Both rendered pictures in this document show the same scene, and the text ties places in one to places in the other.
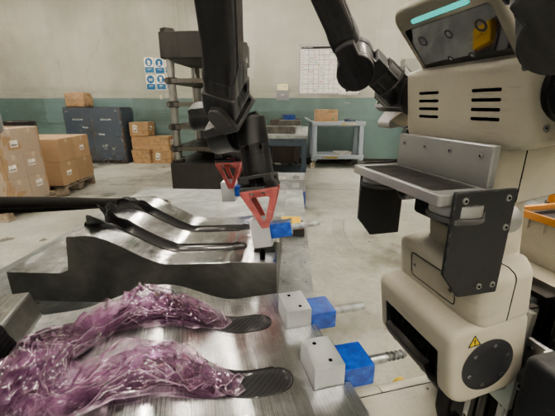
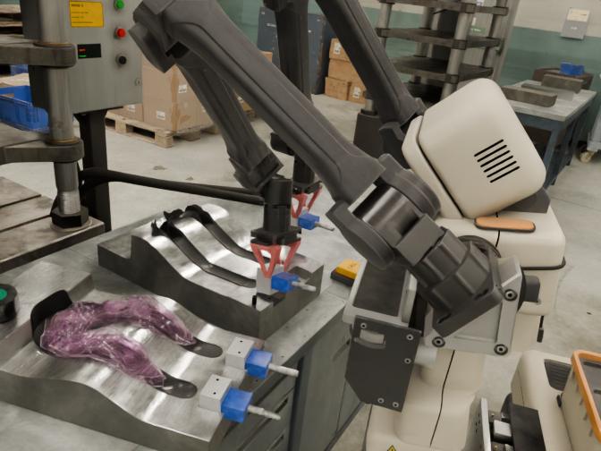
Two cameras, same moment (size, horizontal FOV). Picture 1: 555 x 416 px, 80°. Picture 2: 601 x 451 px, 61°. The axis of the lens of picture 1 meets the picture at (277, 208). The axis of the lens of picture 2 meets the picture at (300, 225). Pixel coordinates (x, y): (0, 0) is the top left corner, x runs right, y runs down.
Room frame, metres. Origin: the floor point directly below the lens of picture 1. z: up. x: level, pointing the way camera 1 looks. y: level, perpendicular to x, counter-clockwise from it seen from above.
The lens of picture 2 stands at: (-0.20, -0.43, 1.49)
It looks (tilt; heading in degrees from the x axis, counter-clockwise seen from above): 25 degrees down; 27
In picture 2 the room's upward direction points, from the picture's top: 6 degrees clockwise
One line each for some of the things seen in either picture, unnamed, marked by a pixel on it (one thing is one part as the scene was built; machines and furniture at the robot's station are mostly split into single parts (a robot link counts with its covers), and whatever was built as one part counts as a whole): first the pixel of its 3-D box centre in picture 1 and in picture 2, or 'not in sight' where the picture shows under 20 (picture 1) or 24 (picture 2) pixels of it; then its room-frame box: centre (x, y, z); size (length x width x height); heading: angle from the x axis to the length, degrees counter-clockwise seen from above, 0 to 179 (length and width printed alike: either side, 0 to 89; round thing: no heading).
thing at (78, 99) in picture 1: (78, 99); not in sight; (7.03, 4.00, 1.26); 0.42 x 0.33 x 0.29; 85
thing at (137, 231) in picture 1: (168, 223); (211, 242); (0.66, 0.23, 0.92); 0.35 x 0.16 x 0.09; 87
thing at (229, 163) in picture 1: (230, 170); (299, 199); (0.88, 0.12, 0.99); 0.07 x 0.07 x 0.09; 87
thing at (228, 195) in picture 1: (246, 189); (311, 222); (0.89, 0.08, 0.93); 0.13 x 0.05 x 0.05; 86
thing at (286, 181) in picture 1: (280, 182); not in sight; (3.87, -0.03, 0.28); 0.61 x 0.41 x 0.15; 85
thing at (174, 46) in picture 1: (215, 113); (442, 51); (5.23, 0.94, 1.03); 1.54 x 0.94 x 2.06; 175
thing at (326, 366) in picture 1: (358, 362); (242, 406); (0.33, -0.10, 0.86); 0.13 x 0.05 x 0.05; 104
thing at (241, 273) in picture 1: (164, 243); (208, 256); (0.67, 0.24, 0.87); 0.50 x 0.26 x 0.14; 87
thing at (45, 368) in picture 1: (122, 341); (114, 327); (0.31, 0.18, 0.90); 0.26 x 0.18 x 0.08; 104
